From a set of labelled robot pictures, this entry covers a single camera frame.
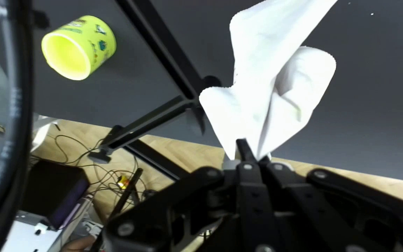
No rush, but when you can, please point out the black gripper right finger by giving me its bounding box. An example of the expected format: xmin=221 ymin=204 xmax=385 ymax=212
xmin=258 ymin=155 xmax=403 ymax=252

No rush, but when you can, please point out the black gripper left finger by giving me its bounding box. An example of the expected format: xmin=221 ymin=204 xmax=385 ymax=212
xmin=102 ymin=137 xmax=279 ymax=252

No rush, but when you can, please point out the white towel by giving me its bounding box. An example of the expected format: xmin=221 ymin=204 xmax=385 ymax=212
xmin=197 ymin=0 xmax=339 ymax=162

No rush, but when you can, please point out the black metal stand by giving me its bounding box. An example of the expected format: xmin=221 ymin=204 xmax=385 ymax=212
xmin=88 ymin=0 xmax=224 ymax=181

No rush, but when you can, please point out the yellow-green cup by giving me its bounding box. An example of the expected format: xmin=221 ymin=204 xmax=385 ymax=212
xmin=41 ymin=13 xmax=118 ymax=82

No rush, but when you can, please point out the black cable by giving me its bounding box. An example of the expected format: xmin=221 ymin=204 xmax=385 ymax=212
xmin=0 ymin=0 xmax=36 ymax=252

